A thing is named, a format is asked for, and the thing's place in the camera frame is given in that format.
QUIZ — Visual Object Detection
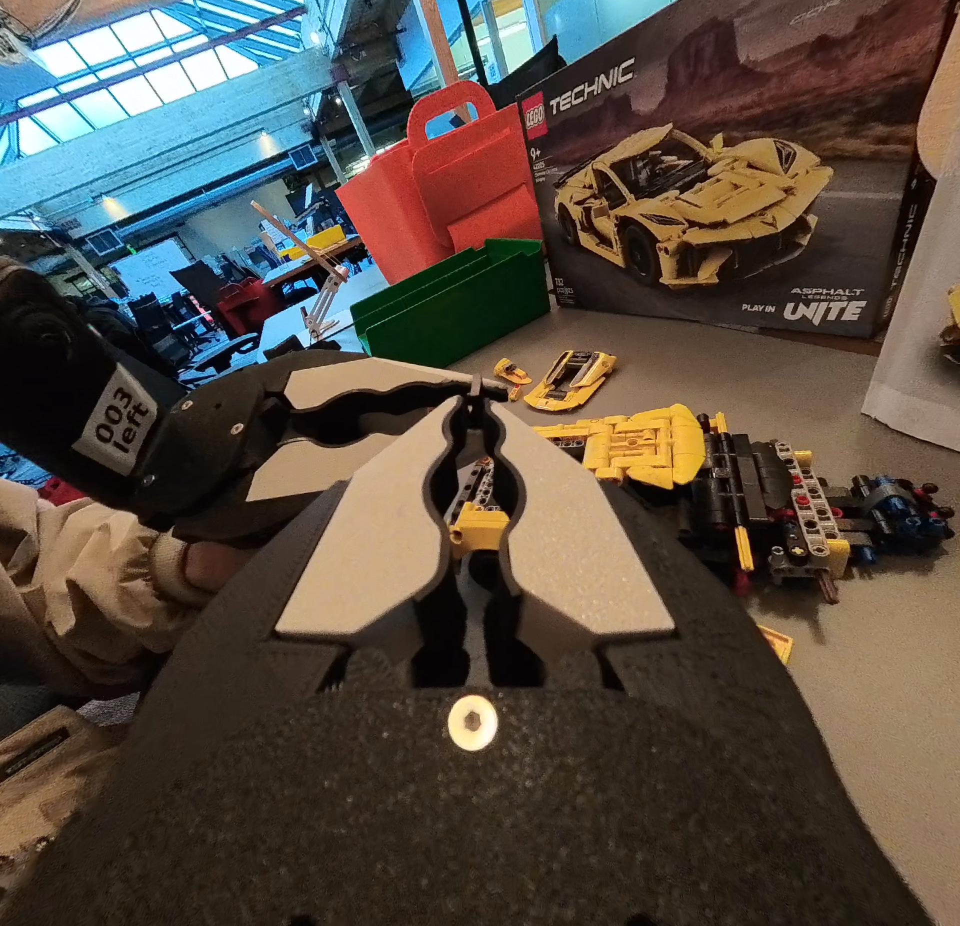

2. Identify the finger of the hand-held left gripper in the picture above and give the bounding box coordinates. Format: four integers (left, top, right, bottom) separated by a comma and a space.
283, 356, 511, 419
244, 433, 400, 503

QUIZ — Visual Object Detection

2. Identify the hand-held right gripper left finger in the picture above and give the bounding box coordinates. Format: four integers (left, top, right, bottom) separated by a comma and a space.
274, 395, 471, 687

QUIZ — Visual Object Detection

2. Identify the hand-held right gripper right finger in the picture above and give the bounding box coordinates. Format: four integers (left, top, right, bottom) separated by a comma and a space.
482, 399, 680, 687

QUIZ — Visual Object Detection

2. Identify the thin black toy connector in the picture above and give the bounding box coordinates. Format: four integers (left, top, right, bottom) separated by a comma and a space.
460, 373, 498, 434

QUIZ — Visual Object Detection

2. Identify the yellow toy car model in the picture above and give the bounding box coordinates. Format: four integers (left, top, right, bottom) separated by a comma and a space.
446, 403, 957, 605

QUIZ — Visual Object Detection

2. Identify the person's left forearm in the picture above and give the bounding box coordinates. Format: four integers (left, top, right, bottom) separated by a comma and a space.
0, 479, 205, 692

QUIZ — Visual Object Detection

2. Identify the grey desk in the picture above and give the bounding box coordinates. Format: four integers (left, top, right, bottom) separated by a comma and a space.
258, 307, 960, 926

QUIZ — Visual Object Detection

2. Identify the person's left hand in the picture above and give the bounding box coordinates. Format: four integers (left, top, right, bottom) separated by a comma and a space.
182, 543, 254, 595

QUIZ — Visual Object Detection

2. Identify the green plastic bin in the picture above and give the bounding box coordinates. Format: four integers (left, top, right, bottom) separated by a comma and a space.
348, 237, 554, 370

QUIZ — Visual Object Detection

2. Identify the red office chair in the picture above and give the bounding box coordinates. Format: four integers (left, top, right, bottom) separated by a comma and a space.
214, 275, 284, 336

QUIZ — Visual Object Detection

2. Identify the yellow toy car hood section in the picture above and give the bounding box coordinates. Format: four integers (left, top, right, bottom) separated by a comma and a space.
522, 349, 619, 412

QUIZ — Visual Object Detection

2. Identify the red carry bag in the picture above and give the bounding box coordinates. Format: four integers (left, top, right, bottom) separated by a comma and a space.
333, 78, 546, 287

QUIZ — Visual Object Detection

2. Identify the person's beige jacket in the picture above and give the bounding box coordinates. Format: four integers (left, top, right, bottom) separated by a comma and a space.
0, 699, 130, 893

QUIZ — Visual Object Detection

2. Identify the toy car cardboard box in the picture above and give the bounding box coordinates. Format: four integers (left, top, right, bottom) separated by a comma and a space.
516, 0, 960, 340

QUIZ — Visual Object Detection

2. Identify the toy car instruction booklet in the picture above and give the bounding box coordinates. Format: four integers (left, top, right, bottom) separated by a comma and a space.
859, 176, 960, 455

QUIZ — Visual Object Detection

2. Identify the wooden sign with paper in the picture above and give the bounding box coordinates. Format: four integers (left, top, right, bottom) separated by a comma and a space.
915, 59, 960, 186

